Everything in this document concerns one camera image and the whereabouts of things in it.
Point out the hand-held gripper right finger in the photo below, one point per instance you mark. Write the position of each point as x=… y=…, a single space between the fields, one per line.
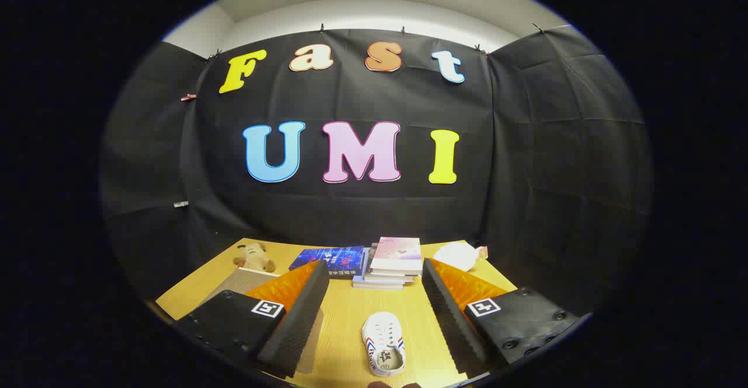
x=453 y=324

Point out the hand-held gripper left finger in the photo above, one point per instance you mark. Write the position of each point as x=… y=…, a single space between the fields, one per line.
x=298 y=324

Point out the brown fabric storage box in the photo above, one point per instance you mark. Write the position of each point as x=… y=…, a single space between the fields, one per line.
x=245 y=281

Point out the white striped canvas shoe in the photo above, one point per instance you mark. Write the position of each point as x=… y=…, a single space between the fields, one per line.
x=383 y=341

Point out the white plush toy with tag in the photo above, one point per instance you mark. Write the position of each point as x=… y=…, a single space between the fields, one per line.
x=459 y=255

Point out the dark blue cover book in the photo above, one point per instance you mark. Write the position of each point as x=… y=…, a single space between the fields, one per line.
x=330 y=256

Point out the tan plush dog toy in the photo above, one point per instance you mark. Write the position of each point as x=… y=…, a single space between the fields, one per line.
x=252 y=256

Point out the pale blue cover book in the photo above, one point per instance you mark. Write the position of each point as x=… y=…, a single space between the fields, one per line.
x=374 y=286

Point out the silver cloth clip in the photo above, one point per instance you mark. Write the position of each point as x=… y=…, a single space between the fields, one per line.
x=180 y=204

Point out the copper cloth clip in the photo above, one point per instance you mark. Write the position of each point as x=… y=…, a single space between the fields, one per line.
x=188 y=97

